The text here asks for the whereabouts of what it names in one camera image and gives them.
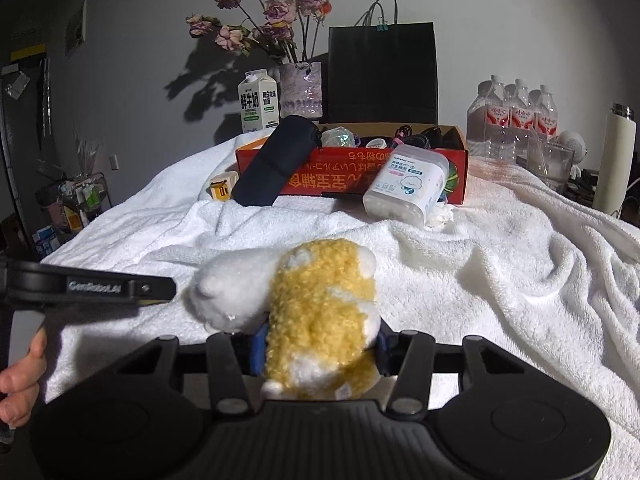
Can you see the person's left hand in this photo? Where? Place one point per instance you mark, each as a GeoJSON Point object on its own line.
{"type": "Point", "coordinates": [22, 385]}

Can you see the clear cotton swab box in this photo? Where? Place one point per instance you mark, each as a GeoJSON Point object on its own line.
{"type": "Point", "coordinates": [405, 187]}

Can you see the white wall socket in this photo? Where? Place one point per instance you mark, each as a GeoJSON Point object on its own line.
{"type": "Point", "coordinates": [114, 162]}

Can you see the white round speaker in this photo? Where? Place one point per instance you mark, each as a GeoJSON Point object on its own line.
{"type": "Point", "coordinates": [575, 145]}

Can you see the black paper bag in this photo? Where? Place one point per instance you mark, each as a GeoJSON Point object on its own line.
{"type": "Point", "coordinates": [382, 75]}

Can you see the white milk carton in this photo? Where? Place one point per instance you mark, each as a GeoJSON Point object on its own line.
{"type": "Point", "coordinates": [257, 102]}

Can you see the yellow charger plug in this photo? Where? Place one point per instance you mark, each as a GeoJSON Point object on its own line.
{"type": "Point", "coordinates": [221, 189]}

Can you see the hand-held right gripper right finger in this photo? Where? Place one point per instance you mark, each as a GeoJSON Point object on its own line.
{"type": "Point", "coordinates": [412, 375]}

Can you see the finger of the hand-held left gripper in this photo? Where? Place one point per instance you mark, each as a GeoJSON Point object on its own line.
{"type": "Point", "coordinates": [95, 287]}

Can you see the crumpled white tissue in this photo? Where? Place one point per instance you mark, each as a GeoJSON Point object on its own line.
{"type": "Point", "coordinates": [441, 216]}

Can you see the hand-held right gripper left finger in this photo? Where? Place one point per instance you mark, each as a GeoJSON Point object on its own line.
{"type": "Point", "coordinates": [227, 375]}

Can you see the clear glass container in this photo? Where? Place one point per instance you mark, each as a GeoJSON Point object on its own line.
{"type": "Point", "coordinates": [552, 165]}

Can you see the dark navy pouch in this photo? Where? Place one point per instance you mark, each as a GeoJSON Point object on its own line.
{"type": "Point", "coordinates": [275, 160]}

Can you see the dried pink flowers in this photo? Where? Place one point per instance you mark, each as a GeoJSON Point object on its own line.
{"type": "Point", "coordinates": [275, 15]}

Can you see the black cloth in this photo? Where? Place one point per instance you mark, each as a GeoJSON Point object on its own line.
{"type": "Point", "coordinates": [442, 137]}

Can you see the orange cardboard box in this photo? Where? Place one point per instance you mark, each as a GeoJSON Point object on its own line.
{"type": "Point", "coordinates": [325, 175]}

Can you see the yellow white plush toy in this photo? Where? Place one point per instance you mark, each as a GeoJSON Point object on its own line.
{"type": "Point", "coordinates": [320, 320]}

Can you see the green binder clip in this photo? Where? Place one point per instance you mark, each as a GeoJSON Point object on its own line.
{"type": "Point", "coordinates": [382, 27]}

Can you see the white thermos bottle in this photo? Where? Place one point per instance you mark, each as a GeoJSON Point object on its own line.
{"type": "Point", "coordinates": [614, 160]}

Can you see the purple glass vase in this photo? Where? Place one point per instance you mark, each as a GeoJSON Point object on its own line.
{"type": "Point", "coordinates": [300, 90]}

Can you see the iridescent plastic wrap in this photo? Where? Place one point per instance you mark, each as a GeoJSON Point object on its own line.
{"type": "Point", "coordinates": [340, 137]}

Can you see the wall poster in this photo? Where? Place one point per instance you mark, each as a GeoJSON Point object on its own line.
{"type": "Point", "coordinates": [77, 32]}

